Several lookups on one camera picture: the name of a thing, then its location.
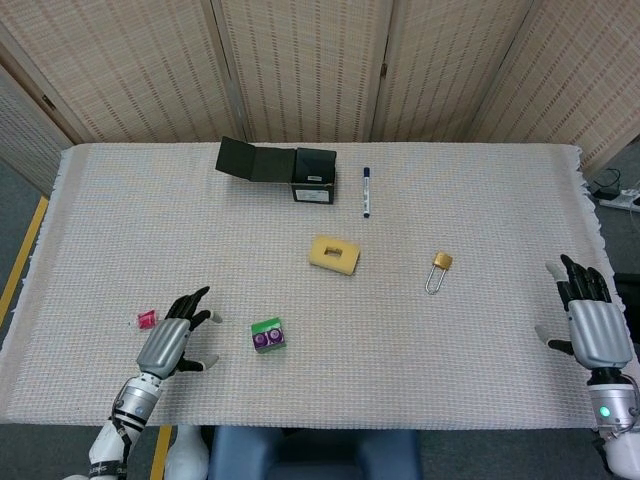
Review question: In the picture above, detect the green block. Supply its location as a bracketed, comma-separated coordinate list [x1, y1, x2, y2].
[250, 317, 288, 355]

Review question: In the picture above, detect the white robot body part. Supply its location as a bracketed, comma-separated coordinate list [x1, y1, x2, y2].
[164, 424, 210, 480]

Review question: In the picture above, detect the blue white marker pen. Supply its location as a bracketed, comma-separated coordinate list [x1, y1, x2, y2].
[362, 166, 374, 220]

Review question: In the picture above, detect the black open cardboard box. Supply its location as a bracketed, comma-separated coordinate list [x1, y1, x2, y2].
[214, 135, 337, 205]

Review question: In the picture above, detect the white power strip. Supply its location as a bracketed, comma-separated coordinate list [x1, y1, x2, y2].
[598, 188, 640, 210]

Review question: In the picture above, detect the brass padlock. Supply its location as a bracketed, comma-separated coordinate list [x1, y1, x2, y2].
[424, 251, 455, 296]

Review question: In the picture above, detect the woven folding screen panel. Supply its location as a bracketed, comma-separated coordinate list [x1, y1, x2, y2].
[372, 0, 546, 144]
[212, 0, 399, 144]
[0, 64, 69, 196]
[469, 0, 640, 176]
[0, 0, 246, 146]

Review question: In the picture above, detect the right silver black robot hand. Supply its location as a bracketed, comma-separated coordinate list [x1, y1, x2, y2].
[534, 253, 634, 372]

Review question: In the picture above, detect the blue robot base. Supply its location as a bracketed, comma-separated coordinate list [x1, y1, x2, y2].
[207, 425, 424, 480]

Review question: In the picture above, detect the black power adapter with cable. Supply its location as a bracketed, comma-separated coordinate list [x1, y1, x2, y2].
[592, 168, 622, 200]

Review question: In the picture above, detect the yellow sponge block with hole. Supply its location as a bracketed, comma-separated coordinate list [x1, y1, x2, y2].
[307, 235, 362, 277]

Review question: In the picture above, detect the purple block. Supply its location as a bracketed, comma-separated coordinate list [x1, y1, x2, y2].
[253, 327, 286, 352]

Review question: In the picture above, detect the black furniture piece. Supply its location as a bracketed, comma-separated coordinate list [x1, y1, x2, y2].
[612, 272, 640, 346]

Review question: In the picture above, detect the beige woven tablecloth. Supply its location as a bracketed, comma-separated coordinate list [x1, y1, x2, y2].
[0, 142, 626, 431]

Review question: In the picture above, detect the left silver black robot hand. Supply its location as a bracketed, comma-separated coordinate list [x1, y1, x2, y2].
[135, 285, 223, 381]

